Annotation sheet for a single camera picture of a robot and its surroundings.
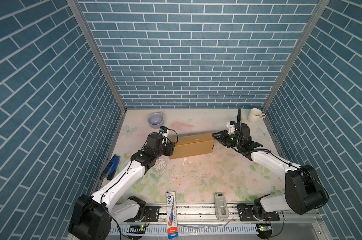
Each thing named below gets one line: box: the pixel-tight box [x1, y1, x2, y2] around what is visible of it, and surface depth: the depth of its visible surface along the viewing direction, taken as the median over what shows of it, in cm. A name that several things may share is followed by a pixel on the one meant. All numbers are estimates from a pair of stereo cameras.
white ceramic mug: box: [248, 108, 266, 124], surface depth 111 cm
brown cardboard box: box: [169, 132, 215, 160], surface depth 84 cm
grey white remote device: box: [214, 192, 230, 221], surface depth 74 cm
